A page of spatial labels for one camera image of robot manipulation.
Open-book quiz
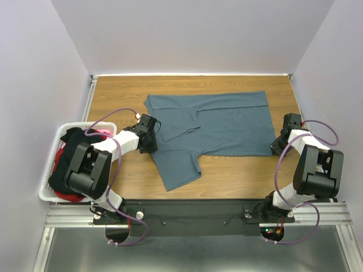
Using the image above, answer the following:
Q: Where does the white plastic laundry basket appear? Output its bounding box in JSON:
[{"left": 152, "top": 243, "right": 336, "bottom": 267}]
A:
[{"left": 39, "top": 121, "right": 117, "bottom": 203}]

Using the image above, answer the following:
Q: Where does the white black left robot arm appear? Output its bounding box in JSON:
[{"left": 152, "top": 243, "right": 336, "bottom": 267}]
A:
[{"left": 64, "top": 125, "right": 157, "bottom": 223}]

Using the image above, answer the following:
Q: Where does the aluminium front frame rail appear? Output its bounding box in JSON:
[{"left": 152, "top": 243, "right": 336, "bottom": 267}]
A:
[{"left": 45, "top": 202, "right": 353, "bottom": 228}]

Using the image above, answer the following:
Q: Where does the red t-shirt in basket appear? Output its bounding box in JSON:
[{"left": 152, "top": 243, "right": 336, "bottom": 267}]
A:
[{"left": 48, "top": 148, "right": 85, "bottom": 203}]

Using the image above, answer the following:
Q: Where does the blue-grey t-shirt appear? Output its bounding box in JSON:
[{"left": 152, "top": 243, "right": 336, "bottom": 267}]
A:
[{"left": 144, "top": 91, "right": 276, "bottom": 191}]

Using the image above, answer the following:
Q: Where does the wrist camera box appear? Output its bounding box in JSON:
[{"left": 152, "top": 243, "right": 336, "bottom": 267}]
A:
[
  {"left": 136, "top": 114, "right": 157, "bottom": 134},
  {"left": 282, "top": 113, "right": 303, "bottom": 130}
]

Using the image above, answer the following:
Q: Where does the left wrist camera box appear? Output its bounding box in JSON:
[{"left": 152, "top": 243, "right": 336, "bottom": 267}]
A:
[{"left": 136, "top": 114, "right": 157, "bottom": 134}]

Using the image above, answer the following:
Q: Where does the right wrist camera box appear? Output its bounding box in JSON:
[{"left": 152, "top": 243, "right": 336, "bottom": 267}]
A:
[{"left": 282, "top": 113, "right": 303, "bottom": 130}]

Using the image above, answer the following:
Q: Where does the black t-shirt in basket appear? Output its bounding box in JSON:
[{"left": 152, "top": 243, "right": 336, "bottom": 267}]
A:
[{"left": 48, "top": 127, "right": 114, "bottom": 198}]

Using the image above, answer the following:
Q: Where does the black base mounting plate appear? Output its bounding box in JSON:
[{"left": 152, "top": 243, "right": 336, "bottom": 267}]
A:
[{"left": 90, "top": 199, "right": 294, "bottom": 244}]

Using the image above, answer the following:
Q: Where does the aluminium left side rail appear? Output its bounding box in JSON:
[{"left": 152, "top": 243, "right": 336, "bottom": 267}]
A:
[{"left": 81, "top": 75, "right": 98, "bottom": 122}]

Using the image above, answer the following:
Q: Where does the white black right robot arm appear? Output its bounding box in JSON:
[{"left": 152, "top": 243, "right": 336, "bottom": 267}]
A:
[{"left": 261, "top": 129, "right": 344, "bottom": 222}]

